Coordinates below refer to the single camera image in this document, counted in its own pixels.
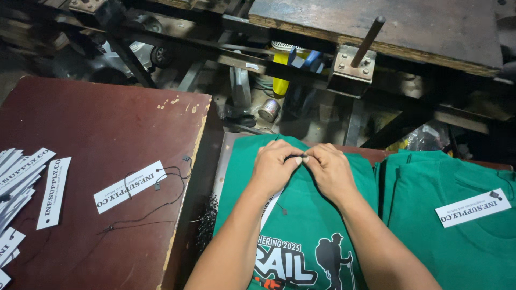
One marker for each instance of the clear plastic bag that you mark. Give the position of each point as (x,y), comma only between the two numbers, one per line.
(425,137)

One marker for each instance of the silver vehicle with black wheel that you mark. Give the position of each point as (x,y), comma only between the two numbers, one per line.
(137,52)

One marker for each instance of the worn wooden board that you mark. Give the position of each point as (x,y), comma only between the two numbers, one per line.
(403,28)

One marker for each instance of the pile of white paper tags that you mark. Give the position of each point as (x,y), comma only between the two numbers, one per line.
(16,181)

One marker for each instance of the yellow plastic bottle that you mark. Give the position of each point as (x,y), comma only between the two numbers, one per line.
(281,80)

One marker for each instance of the white hang tag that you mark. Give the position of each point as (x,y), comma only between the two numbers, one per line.
(129,187)
(471,208)
(269,209)
(53,193)

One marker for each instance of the bolted metal bracket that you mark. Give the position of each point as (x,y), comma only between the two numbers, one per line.
(348,76)

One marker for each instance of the person's left hand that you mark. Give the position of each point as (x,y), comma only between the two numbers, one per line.
(270,169)

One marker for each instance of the dark metal frame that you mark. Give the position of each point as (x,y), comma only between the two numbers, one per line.
(225,54)

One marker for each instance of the green printed t-shirt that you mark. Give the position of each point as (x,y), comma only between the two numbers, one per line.
(306,225)

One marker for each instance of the dark metal rod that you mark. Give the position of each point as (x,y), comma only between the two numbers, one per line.
(367,42)

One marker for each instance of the stack of green t-shirts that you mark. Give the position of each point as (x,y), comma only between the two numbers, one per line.
(443,249)

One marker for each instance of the person's right hand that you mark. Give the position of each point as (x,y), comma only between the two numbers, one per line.
(332,173)

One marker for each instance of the silver tin can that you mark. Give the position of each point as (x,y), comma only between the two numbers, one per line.
(269,110)

